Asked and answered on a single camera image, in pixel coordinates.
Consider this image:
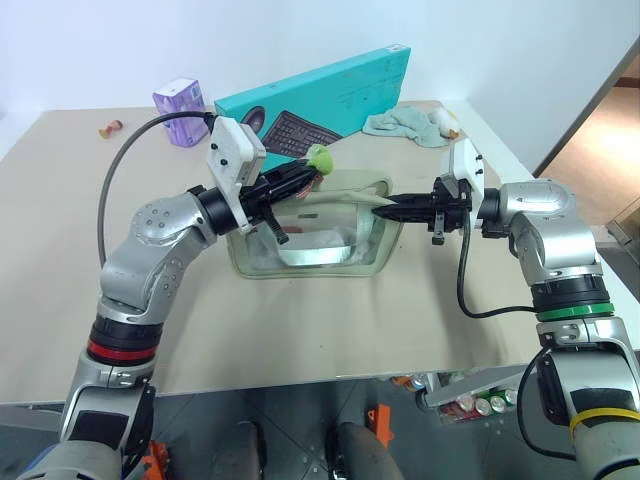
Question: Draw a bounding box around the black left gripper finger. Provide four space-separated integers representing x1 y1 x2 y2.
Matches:
273 174 321 202
272 160 316 189

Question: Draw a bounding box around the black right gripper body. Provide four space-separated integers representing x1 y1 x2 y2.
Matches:
428 174 474 247

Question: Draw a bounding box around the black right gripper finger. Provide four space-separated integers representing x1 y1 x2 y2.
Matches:
372 205 435 225
384 191 436 209

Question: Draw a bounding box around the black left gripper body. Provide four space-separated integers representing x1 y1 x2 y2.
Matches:
238 167 301 247

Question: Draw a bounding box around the green plush keychain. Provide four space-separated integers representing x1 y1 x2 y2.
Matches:
303 143 336 178

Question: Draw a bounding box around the green clear zip pouch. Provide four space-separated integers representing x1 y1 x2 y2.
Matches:
227 168 406 280

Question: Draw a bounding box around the white plush toy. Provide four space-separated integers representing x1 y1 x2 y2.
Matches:
430 106 461 141

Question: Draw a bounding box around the light teal cloth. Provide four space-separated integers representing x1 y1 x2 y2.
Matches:
361 104 454 150

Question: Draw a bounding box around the teal keyboard box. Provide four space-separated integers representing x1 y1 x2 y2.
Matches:
213 44 413 174

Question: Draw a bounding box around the purple tissue pack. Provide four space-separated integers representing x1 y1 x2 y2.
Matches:
151 76 208 149

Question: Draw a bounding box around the small orange toy figure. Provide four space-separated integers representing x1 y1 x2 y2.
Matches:
97 118 126 141

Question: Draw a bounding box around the orange plastic clamp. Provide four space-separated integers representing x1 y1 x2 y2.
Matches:
366 403 397 444
143 441 172 480

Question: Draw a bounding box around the dark rounded shape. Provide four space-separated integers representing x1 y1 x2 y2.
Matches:
218 418 262 480
324 421 403 480

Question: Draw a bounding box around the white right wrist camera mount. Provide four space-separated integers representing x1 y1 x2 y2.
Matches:
441 138 487 232

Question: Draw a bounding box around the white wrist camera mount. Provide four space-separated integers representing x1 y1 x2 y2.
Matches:
441 138 487 232
205 115 268 236

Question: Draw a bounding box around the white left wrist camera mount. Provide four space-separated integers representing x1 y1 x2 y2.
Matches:
205 115 268 236

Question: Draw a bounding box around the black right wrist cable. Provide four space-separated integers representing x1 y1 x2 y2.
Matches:
456 218 540 320

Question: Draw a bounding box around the grey left wrist cable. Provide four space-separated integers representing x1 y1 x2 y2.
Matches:
98 110 218 267

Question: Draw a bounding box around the black right arm cable loop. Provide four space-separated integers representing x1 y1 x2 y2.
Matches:
517 343 577 460

